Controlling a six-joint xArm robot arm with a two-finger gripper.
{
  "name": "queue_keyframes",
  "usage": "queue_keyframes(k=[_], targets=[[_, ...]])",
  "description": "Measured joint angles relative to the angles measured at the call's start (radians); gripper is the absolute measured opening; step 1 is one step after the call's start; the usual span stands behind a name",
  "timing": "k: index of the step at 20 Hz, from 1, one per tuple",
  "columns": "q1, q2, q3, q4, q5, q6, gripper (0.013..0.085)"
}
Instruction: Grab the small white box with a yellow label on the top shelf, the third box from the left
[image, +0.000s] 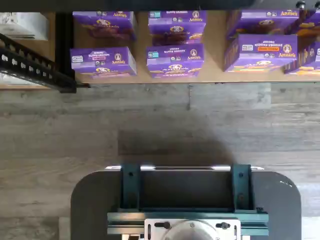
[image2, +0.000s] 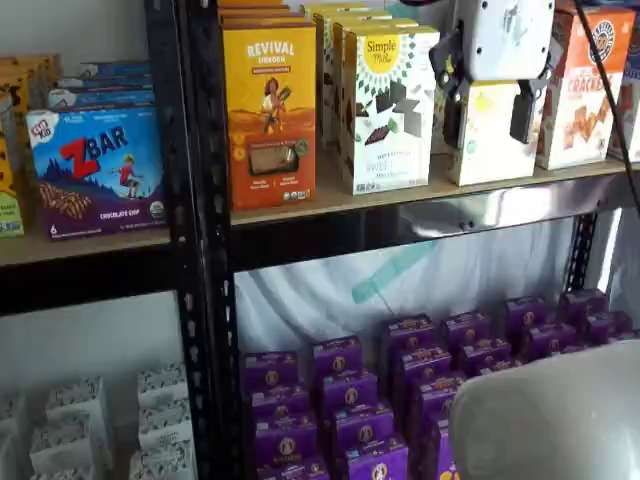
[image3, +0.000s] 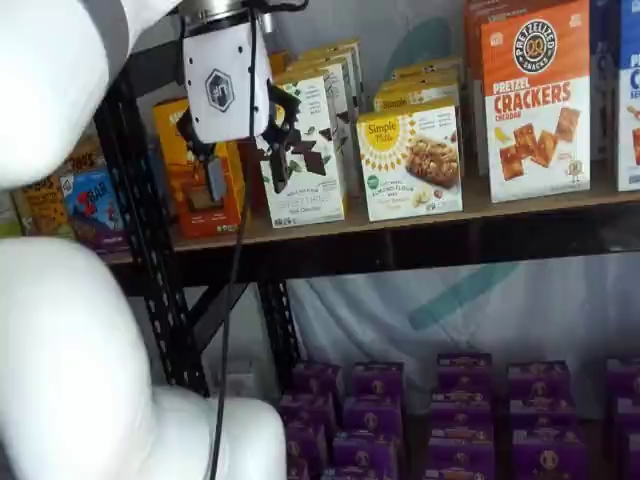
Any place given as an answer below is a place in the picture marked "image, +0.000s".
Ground silver round robot arm base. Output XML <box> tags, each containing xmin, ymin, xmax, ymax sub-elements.
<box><xmin>163</xmin><ymin>219</ymin><xmax>221</xmax><ymax>240</ymax></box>

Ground grey rounded mobile robot base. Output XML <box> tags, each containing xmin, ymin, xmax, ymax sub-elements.
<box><xmin>70</xmin><ymin>165</ymin><xmax>302</xmax><ymax>240</ymax></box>

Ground purple Annie's snack box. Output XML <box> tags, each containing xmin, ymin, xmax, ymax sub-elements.
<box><xmin>145</xmin><ymin>43</ymin><xmax>205</xmax><ymax>79</ymax></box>
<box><xmin>296</xmin><ymin>9</ymin><xmax>320</xmax><ymax>39</ymax></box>
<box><xmin>225</xmin><ymin>9</ymin><xmax>300</xmax><ymax>41</ymax></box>
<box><xmin>72</xmin><ymin>10</ymin><xmax>138</xmax><ymax>43</ymax></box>
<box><xmin>147</xmin><ymin>10</ymin><xmax>208</xmax><ymax>47</ymax></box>
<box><xmin>283</xmin><ymin>40</ymin><xmax>320</xmax><ymax>76</ymax></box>
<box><xmin>69</xmin><ymin>46</ymin><xmax>138</xmax><ymax>79</ymax></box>

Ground purple Annie's orange-label box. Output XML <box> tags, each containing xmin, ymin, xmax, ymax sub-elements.
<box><xmin>222</xmin><ymin>33</ymin><xmax>299</xmax><ymax>73</ymax></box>

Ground white cardboard box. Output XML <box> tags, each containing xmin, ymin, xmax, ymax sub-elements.
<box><xmin>0</xmin><ymin>11</ymin><xmax>50</xmax><ymax>41</ymax></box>

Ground silver slotted mounting plate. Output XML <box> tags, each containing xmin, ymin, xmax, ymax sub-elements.
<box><xmin>144</xmin><ymin>218</ymin><xmax>242</xmax><ymax>240</ymax></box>

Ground teal aluminium frame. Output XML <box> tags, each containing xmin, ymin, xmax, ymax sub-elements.
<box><xmin>107</xmin><ymin>163</ymin><xmax>270</xmax><ymax>237</ymax></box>

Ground black metal shelf rail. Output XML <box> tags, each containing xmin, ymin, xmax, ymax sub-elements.
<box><xmin>0</xmin><ymin>0</ymin><xmax>320</xmax><ymax>13</ymax></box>

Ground black shelf upright post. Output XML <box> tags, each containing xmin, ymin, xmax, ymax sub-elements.
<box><xmin>55</xmin><ymin>11</ymin><xmax>78</xmax><ymax>94</ymax></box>

